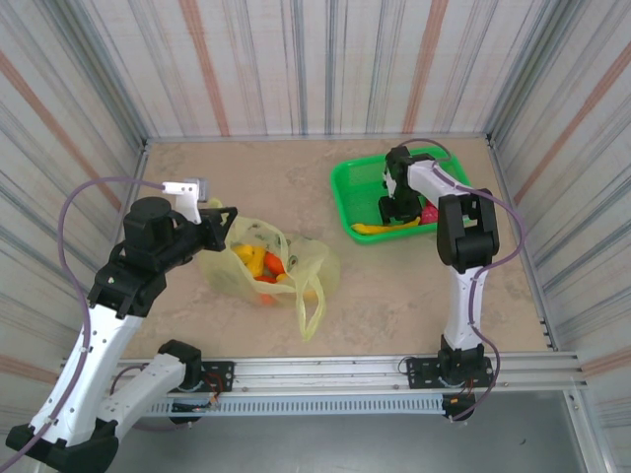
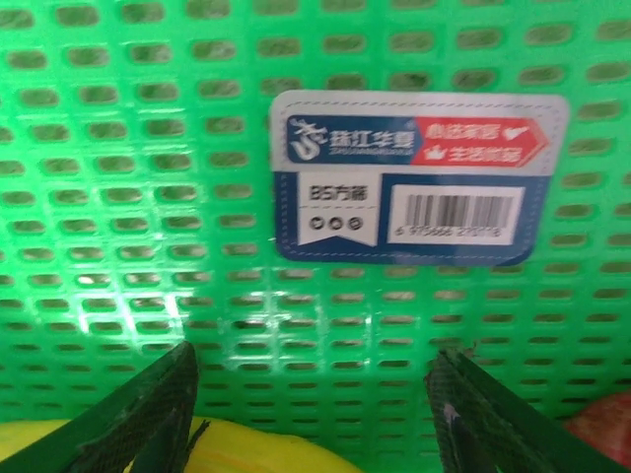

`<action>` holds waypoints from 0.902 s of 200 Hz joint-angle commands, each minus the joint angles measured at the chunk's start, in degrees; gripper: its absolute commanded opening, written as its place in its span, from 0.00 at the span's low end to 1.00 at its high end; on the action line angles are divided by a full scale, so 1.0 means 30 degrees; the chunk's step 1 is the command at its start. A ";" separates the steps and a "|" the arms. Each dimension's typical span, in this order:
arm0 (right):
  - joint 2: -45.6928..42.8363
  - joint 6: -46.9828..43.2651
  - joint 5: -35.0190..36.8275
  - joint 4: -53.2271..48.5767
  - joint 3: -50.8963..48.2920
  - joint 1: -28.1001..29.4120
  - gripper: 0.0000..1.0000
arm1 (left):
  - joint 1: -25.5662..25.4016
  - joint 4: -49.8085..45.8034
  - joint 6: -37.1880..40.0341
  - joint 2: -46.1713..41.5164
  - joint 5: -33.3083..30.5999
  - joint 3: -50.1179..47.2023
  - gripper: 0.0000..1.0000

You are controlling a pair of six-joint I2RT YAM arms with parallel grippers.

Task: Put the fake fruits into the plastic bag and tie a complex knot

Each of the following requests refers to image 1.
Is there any grey slotted cable duct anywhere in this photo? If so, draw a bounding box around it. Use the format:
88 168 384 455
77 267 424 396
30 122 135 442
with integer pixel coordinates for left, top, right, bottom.
150 396 448 418

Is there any grey metal panel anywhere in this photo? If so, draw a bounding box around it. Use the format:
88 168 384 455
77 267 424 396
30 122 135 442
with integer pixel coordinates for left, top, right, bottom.
98 388 591 473

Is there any yellow fake banana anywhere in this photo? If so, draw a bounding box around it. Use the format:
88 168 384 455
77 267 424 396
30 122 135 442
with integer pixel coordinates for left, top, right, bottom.
349 216 423 237

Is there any oblong yellow fake fruit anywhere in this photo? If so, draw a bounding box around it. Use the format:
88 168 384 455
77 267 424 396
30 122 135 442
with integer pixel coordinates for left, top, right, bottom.
231 244 267 277

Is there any yellow plastic bag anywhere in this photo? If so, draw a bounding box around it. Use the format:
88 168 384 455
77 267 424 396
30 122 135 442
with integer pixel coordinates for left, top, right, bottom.
197 197 342 344

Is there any orange red fake tomato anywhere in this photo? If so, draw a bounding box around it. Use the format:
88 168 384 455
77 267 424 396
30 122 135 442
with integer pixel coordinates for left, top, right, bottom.
263 251 287 276

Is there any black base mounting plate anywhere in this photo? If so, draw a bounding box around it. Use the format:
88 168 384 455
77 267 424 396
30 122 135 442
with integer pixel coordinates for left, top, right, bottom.
175 361 236 394
397 355 495 391

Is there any green plastic basket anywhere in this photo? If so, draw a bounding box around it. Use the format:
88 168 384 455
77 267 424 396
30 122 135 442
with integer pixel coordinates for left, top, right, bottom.
328 151 472 246

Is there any aluminium mounting rail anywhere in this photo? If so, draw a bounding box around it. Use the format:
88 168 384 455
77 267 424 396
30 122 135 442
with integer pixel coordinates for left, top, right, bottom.
58 352 591 395

